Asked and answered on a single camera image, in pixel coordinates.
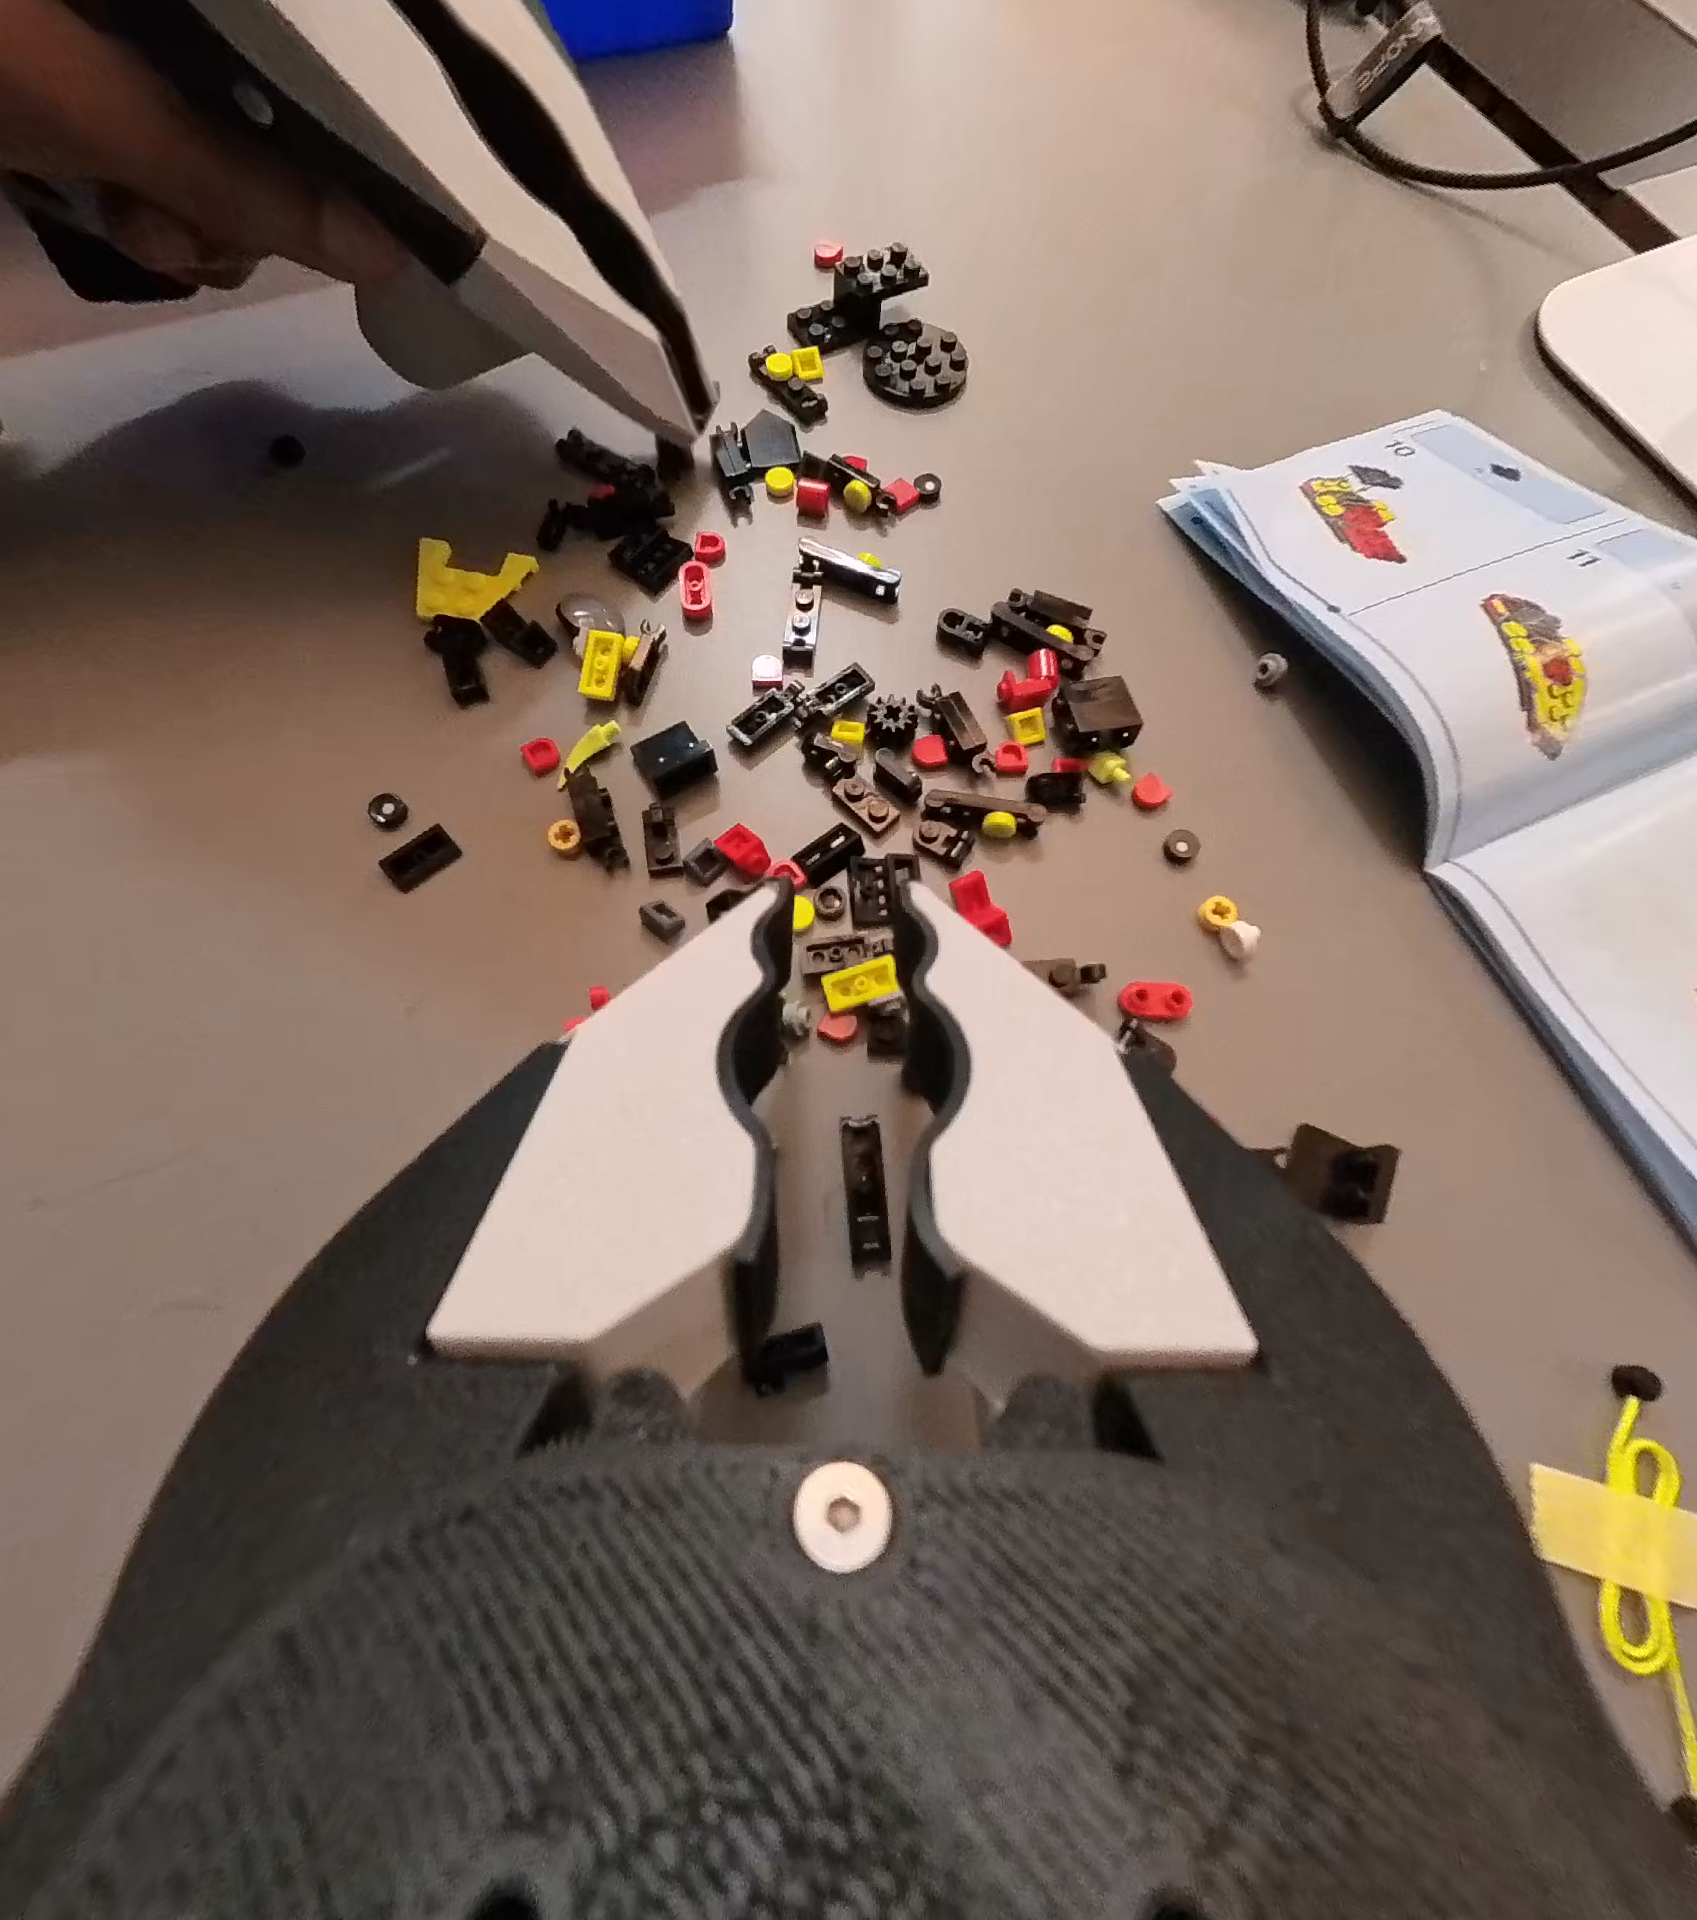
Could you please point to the black bracket brick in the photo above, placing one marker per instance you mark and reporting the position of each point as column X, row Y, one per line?
column 1344, row 1174

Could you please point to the lego instruction booklet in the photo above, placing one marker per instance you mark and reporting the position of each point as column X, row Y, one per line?
column 1582, row 750

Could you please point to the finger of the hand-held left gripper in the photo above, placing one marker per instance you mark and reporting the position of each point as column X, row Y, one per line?
column 593, row 167
column 489, row 255

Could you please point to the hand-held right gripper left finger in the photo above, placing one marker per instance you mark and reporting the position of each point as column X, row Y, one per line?
column 607, row 1185

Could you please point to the person's left hand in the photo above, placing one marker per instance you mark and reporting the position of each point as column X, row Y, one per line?
column 23, row 106

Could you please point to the pile of lego pieces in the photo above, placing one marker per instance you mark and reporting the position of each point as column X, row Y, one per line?
column 862, row 721

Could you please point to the black round studded plate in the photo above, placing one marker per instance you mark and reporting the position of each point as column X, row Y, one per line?
column 916, row 365

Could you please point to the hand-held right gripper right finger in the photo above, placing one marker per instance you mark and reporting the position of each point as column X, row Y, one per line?
column 1073, row 1185

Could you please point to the blue storage bin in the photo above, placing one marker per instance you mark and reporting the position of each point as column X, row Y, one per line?
column 638, row 23

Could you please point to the black rectangular studded plate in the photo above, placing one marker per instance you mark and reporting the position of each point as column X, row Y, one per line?
column 862, row 293

